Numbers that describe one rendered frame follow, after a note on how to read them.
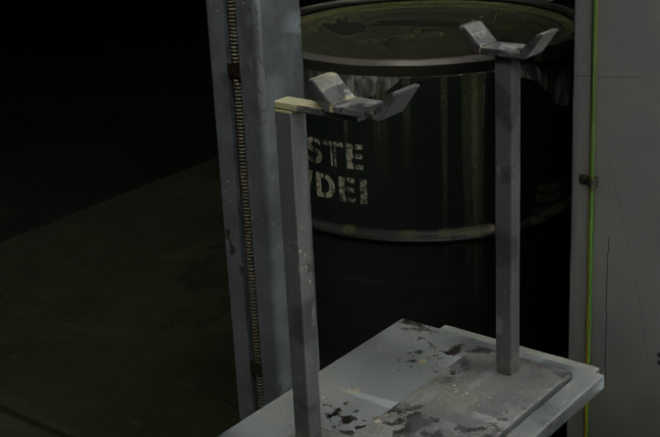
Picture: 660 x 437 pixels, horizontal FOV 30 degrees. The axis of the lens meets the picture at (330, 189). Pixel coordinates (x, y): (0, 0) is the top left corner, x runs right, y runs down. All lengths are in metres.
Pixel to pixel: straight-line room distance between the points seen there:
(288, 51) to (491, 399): 0.35
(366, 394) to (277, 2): 0.36
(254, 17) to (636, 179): 0.58
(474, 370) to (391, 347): 0.10
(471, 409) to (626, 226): 0.45
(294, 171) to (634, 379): 0.71
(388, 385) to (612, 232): 0.44
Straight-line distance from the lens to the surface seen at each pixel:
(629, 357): 1.52
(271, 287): 1.09
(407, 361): 1.17
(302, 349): 0.98
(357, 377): 1.15
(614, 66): 1.41
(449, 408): 1.08
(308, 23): 2.33
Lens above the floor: 1.33
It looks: 19 degrees down
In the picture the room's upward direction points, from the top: 3 degrees counter-clockwise
